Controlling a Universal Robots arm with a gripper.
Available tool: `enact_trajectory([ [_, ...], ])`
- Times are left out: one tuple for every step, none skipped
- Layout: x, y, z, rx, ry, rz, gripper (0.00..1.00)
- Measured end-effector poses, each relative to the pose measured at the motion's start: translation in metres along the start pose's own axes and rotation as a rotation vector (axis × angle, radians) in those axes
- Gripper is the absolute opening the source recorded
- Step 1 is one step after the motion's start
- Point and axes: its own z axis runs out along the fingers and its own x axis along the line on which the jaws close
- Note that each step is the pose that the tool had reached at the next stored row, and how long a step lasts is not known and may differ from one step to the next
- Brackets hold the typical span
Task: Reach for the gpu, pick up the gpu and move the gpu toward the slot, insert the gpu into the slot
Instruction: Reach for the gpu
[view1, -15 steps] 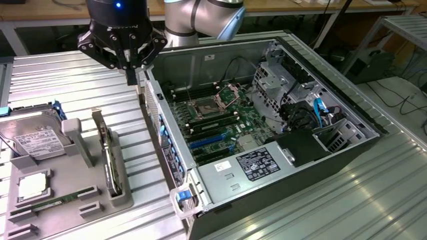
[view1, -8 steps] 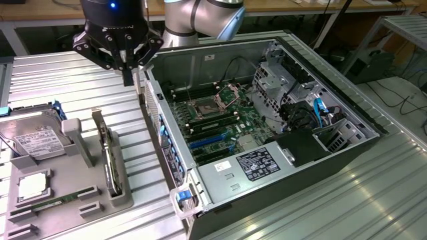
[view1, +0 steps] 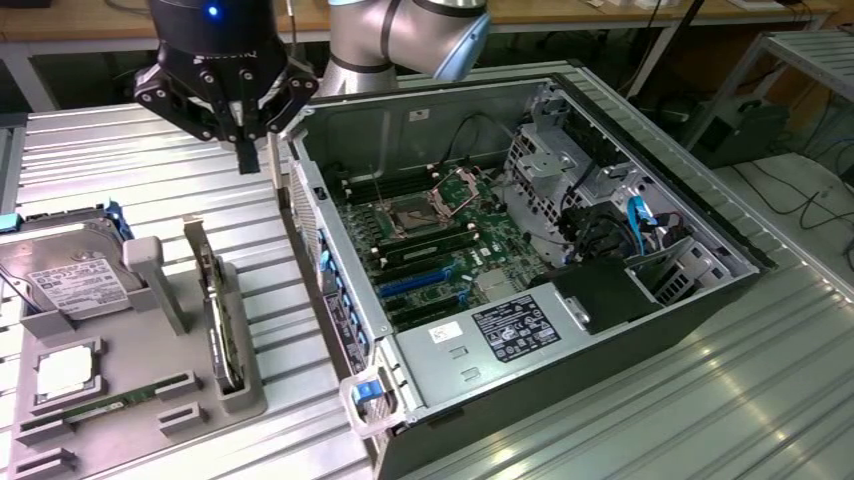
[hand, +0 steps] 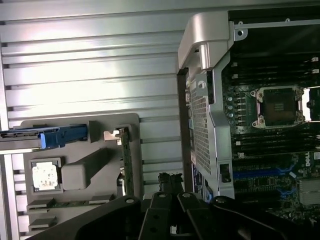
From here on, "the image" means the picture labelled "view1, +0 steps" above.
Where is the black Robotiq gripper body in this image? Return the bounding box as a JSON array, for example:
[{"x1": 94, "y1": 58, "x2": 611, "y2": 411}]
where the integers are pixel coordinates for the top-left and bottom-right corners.
[{"x1": 145, "y1": 0, "x2": 292, "y2": 109}]

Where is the black low-profile graphics card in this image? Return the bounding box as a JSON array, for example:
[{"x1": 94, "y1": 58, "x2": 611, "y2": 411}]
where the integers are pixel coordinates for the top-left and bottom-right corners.
[{"x1": 180, "y1": 213, "x2": 252, "y2": 394}]

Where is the empty black RAM slot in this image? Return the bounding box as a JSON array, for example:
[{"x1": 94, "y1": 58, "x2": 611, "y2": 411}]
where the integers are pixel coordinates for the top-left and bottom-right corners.
[
  {"x1": 345, "y1": 180, "x2": 443, "y2": 205},
  {"x1": 341, "y1": 171, "x2": 439, "y2": 197}
]

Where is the thin socket locking lever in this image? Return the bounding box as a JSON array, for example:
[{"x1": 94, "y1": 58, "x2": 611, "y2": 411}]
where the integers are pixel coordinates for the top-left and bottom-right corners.
[{"x1": 368, "y1": 162, "x2": 389, "y2": 209}]

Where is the blue disk caddy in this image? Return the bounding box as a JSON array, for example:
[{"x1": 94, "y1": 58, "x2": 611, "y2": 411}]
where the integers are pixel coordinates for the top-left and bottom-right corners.
[{"x1": 0, "y1": 198, "x2": 138, "y2": 261}]

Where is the CPU socket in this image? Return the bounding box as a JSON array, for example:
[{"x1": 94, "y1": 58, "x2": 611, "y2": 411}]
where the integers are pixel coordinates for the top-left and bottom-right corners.
[{"x1": 385, "y1": 197, "x2": 445, "y2": 236}]

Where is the open metal socket cover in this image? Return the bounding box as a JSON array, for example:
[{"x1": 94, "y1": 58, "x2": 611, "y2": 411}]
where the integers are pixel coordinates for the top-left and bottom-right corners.
[{"x1": 429, "y1": 167, "x2": 489, "y2": 217}]

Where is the silver hard disk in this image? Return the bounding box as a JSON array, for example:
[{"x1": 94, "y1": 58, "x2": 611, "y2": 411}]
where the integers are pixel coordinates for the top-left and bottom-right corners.
[{"x1": 0, "y1": 220, "x2": 145, "y2": 321}]

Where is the metal disk bay cage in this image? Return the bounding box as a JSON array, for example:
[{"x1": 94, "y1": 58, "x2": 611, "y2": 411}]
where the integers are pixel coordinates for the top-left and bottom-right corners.
[{"x1": 503, "y1": 122, "x2": 633, "y2": 261}]

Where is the green motherboard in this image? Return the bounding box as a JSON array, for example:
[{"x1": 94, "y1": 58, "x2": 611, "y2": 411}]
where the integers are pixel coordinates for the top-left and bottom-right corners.
[{"x1": 332, "y1": 164, "x2": 556, "y2": 334}]

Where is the silver chipset heatsink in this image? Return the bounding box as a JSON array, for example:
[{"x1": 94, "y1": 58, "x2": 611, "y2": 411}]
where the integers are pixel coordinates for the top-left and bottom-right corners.
[{"x1": 479, "y1": 272, "x2": 528, "y2": 297}]

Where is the grey parts rack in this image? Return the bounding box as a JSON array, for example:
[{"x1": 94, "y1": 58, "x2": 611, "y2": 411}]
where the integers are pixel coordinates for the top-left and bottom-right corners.
[{"x1": 10, "y1": 235, "x2": 269, "y2": 477}]

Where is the silver CPU chip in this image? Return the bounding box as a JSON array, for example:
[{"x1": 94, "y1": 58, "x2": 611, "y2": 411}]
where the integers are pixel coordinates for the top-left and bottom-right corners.
[{"x1": 33, "y1": 345, "x2": 96, "y2": 401}]

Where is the green RAM stick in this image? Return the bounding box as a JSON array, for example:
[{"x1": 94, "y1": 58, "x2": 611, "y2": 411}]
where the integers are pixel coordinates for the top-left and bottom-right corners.
[{"x1": 25, "y1": 377, "x2": 186, "y2": 432}]

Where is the grey power supply unit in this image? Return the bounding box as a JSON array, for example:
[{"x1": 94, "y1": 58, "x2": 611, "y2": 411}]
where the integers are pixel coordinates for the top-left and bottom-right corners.
[{"x1": 392, "y1": 287, "x2": 593, "y2": 409}]

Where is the black box on floor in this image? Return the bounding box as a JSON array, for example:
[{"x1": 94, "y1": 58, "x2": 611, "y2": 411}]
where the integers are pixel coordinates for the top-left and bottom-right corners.
[{"x1": 696, "y1": 99, "x2": 792, "y2": 169}]

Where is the open black PC case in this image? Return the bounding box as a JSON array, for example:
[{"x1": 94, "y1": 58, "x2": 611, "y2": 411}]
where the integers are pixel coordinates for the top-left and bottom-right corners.
[{"x1": 264, "y1": 72, "x2": 779, "y2": 480}]

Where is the metal slat side table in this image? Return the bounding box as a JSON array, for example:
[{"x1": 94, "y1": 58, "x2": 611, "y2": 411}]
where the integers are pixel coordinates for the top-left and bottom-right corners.
[{"x1": 716, "y1": 28, "x2": 854, "y2": 151}]

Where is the grey cable with plug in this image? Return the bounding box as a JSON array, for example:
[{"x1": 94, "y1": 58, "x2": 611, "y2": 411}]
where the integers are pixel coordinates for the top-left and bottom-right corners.
[{"x1": 282, "y1": 0, "x2": 298, "y2": 59}]

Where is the wooden desk with white frame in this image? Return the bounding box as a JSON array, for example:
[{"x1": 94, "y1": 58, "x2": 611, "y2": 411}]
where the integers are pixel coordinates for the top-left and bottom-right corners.
[{"x1": 0, "y1": 0, "x2": 839, "y2": 114}]

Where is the black looped case wire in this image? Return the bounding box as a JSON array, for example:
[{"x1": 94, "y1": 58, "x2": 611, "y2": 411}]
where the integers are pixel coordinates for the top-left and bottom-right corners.
[{"x1": 444, "y1": 113, "x2": 516, "y2": 167}]

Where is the grey metal frame piece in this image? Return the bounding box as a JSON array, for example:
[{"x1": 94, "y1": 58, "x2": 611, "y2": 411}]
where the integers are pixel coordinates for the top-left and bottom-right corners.
[{"x1": 0, "y1": 112, "x2": 29, "y2": 202}]

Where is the black power wire bundle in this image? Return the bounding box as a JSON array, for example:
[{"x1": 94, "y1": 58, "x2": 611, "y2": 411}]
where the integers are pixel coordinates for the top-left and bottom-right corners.
[{"x1": 557, "y1": 202, "x2": 635, "y2": 262}]

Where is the blue flat data wire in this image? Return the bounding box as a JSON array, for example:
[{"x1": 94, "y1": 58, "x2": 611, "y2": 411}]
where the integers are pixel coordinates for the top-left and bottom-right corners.
[{"x1": 624, "y1": 194, "x2": 653, "y2": 259}]

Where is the black plastic air duct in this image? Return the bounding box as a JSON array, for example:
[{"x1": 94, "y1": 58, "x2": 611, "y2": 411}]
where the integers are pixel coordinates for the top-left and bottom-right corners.
[{"x1": 551, "y1": 258, "x2": 663, "y2": 335}]

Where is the black cable on white surface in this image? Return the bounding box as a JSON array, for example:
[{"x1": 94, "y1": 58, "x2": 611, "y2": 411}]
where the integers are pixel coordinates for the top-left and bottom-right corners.
[{"x1": 729, "y1": 162, "x2": 854, "y2": 229}]

